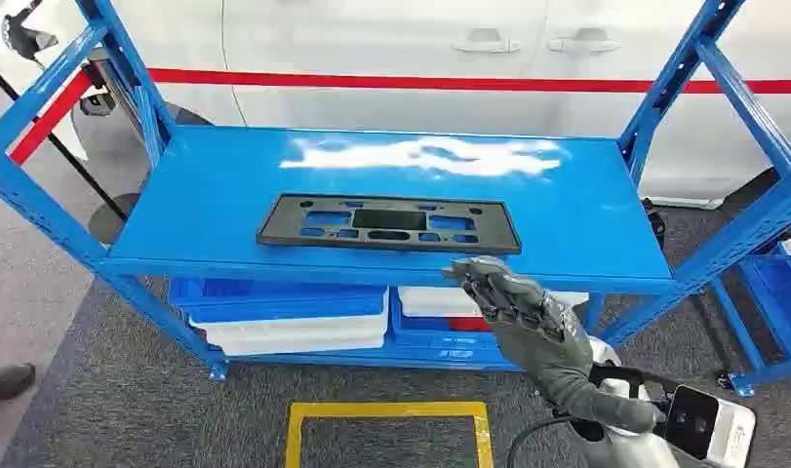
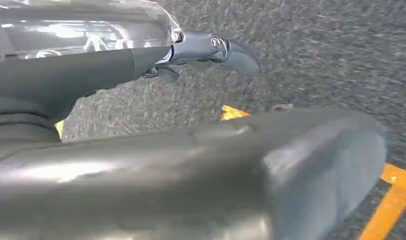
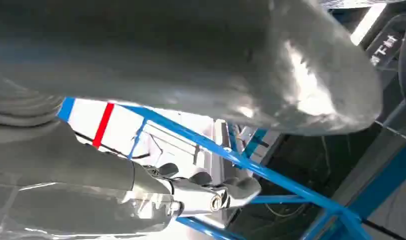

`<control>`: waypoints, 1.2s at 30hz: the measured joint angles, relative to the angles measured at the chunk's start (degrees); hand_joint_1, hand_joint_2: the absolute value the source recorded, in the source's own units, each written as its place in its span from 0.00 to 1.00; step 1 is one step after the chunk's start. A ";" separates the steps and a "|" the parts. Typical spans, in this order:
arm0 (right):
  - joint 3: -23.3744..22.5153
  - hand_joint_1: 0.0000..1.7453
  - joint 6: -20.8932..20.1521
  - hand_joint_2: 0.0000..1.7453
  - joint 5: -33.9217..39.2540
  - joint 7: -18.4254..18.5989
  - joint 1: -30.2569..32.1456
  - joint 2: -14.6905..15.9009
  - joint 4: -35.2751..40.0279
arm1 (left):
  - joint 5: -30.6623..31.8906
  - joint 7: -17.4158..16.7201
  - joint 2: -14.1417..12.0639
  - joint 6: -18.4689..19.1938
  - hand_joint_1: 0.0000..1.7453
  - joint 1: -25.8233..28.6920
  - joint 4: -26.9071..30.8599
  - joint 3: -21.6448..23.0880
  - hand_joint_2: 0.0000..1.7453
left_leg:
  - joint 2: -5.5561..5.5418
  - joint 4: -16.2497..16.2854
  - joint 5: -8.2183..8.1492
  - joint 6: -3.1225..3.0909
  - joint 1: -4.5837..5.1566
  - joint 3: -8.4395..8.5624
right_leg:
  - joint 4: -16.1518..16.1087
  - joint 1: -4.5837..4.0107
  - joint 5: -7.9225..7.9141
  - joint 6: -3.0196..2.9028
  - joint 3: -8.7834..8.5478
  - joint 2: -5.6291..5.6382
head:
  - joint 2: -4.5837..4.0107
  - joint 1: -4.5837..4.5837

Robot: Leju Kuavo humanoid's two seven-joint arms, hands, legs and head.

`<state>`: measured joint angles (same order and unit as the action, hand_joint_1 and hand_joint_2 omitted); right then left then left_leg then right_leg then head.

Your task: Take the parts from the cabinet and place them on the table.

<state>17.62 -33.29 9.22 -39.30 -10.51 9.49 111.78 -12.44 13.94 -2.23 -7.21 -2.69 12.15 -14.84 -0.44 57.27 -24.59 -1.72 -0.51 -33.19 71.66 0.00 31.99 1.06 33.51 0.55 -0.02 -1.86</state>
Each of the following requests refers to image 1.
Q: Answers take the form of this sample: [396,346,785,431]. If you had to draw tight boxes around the large blue steel shelf rack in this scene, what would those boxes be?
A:
[0,0,791,382]

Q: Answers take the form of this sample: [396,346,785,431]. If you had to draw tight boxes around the yellow floor tape square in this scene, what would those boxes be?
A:
[284,401,495,468]

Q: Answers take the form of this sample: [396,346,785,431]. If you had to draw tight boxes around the red item in crate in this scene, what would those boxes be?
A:
[447,315,494,333]

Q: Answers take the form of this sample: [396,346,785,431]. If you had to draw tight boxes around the person's black shoe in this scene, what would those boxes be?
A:
[0,363,38,407]

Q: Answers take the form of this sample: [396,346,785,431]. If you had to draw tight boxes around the white car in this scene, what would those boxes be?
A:
[0,0,791,210]

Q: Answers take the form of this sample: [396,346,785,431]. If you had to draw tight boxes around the blue plastic crate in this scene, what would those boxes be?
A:
[168,277,389,325]
[389,289,520,365]

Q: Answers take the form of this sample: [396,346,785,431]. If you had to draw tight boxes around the red barrier belt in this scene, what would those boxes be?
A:
[0,66,791,211]

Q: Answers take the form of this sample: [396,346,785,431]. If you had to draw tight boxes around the black plastic plate frame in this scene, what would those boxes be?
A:
[257,192,523,255]

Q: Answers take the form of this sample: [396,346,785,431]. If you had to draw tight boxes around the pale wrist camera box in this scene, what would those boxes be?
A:
[663,384,758,468]

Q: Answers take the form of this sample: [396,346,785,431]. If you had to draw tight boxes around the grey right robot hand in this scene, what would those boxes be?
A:
[442,255,666,435]

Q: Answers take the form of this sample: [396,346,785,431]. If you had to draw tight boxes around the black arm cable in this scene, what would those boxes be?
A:
[505,414,593,468]

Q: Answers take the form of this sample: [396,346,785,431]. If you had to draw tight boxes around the white car door handle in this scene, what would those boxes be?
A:
[545,26,623,55]
[451,27,523,55]

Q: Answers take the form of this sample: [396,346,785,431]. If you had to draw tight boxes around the black barrier stand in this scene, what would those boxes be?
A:
[0,54,142,247]

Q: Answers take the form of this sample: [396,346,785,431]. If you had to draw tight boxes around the small blue steel rack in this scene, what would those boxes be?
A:
[708,242,791,399]

